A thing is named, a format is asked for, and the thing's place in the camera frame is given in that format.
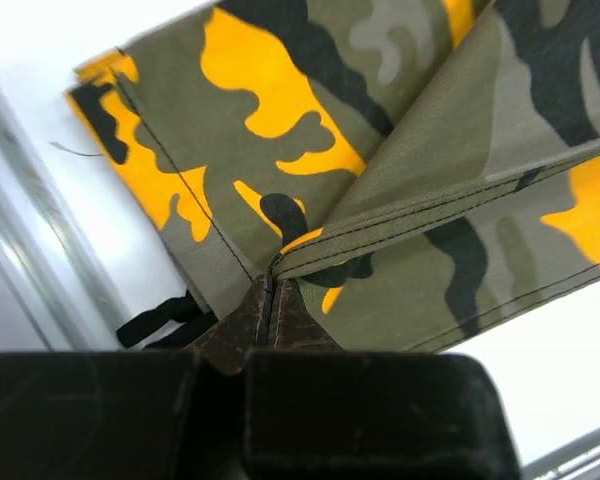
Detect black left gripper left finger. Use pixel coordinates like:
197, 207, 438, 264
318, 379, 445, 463
0, 276, 270, 479

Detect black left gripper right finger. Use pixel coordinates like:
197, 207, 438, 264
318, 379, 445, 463
244, 280, 521, 479

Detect camouflage yellow green trousers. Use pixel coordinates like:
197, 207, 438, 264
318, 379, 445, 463
68, 1, 600, 358

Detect aluminium table edge rail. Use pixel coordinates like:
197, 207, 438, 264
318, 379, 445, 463
0, 91, 123, 351

